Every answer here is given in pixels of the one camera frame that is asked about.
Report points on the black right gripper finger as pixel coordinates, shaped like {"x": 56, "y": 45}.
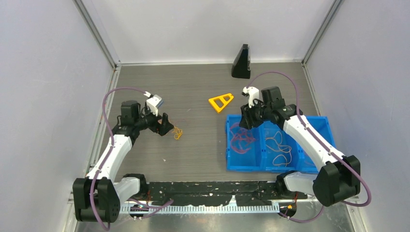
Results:
{"x": 246, "y": 121}
{"x": 245, "y": 111}

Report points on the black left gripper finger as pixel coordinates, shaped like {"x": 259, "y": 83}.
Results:
{"x": 165, "y": 128}
{"x": 164, "y": 120}

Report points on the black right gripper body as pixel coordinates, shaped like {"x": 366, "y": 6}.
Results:
{"x": 258, "y": 112}

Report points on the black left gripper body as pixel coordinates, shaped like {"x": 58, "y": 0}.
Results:
{"x": 152, "y": 122}

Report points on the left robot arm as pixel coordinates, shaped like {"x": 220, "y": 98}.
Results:
{"x": 97, "y": 198}

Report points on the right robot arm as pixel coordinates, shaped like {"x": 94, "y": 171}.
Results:
{"x": 339, "y": 175}

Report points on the blue three-compartment bin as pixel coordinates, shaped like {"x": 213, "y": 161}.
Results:
{"x": 264, "y": 149}

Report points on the black wedge stand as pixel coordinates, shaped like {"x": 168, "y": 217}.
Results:
{"x": 241, "y": 65}

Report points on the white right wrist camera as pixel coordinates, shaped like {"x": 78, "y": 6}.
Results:
{"x": 253, "y": 95}

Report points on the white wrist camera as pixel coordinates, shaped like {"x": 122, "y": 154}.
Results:
{"x": 153, "y": 102}
{"x": 253, "y": 95}

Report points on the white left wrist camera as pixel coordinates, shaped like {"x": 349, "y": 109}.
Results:
{"x": 153, "y": 102}

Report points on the yellow triangular plastic frame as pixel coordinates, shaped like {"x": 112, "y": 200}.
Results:
{"x": 218, "y": 103}

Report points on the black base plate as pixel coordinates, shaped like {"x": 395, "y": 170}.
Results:
{"x": 214, "y": 193}

